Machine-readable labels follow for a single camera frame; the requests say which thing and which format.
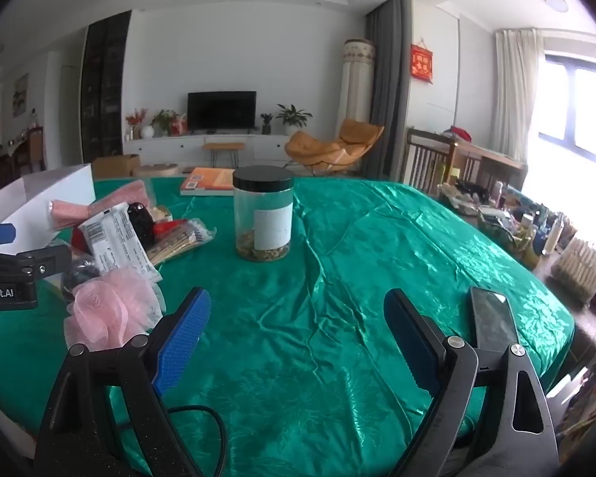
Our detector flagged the pink cloth pack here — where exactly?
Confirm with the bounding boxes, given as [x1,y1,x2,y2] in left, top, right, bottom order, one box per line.
[49,180,150,231]

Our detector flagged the white barcode snack bag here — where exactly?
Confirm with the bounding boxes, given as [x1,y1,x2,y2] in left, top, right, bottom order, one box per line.
[78,202,162,283]

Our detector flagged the black lace hair scrunchies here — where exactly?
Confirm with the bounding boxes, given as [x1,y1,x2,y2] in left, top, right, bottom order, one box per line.
[128,202,156,250]

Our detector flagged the wooden cotton swab pack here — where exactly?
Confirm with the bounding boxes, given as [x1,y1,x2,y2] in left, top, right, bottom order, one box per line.
[147,219,216,265]

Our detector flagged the red tissue pack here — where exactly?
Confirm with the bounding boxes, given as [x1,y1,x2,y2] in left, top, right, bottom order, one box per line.
[153,220,186,239]

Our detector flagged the white cardboard box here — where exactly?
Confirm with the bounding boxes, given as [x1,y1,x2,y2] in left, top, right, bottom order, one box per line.
[0,165,94,255]

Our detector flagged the black smartphone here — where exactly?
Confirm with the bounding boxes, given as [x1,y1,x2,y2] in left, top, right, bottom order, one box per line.
[469,287,519,353]

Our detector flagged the brown cardboard box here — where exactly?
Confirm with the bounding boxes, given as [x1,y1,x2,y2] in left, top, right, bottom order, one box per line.
[91,154,141,180]

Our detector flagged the green satin tablecloth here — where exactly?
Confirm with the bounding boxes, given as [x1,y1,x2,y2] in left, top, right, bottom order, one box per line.
[0,178,574,476]

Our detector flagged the orange paperback book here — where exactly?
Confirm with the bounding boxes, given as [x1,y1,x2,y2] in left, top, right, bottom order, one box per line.
[180,167,233,197]

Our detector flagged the red flower vase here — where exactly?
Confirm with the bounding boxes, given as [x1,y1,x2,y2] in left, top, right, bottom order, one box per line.
[126,108,155,140]

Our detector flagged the clear jar black lid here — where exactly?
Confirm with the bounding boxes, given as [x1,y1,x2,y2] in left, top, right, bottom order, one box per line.
[232,166,294,262]

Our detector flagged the cluttered side table items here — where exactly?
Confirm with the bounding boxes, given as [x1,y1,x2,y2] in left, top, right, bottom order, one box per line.
[437,183,596,308]

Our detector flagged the white tv cabinet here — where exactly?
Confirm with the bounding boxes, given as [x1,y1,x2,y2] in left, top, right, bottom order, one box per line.
[124,134,289,167]

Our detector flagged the black display cabinet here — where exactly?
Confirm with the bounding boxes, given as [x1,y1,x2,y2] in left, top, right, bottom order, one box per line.
[79,11,132,163]

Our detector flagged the small wooden bench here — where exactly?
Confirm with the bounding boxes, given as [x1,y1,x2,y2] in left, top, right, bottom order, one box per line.
[202,142,245,168]

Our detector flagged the black flat television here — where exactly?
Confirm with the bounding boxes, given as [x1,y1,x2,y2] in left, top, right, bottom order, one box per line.
[187,91,257,132]

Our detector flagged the green potted plant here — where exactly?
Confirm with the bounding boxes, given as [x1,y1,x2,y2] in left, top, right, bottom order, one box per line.
[277,105,313,136]

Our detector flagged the wooden dining chair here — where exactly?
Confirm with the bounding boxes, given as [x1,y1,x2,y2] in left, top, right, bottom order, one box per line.
[402,127,457,196]

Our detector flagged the orange lounge chair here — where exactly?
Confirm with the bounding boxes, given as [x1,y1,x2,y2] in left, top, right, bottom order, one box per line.
[285,118,384,175]

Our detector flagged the white sheer curtain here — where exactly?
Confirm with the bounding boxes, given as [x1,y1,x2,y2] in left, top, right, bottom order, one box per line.
[491,28,545,163]

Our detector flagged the gray curtain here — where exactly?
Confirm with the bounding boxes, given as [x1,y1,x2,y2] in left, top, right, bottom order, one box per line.
[362,0,410,180]

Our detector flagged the black power cable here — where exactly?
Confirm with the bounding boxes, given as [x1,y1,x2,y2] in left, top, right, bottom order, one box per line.
[114,405,228,477]

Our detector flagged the red wall hanging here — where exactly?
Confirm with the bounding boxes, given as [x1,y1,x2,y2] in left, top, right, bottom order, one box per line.
[410,44,434,83]

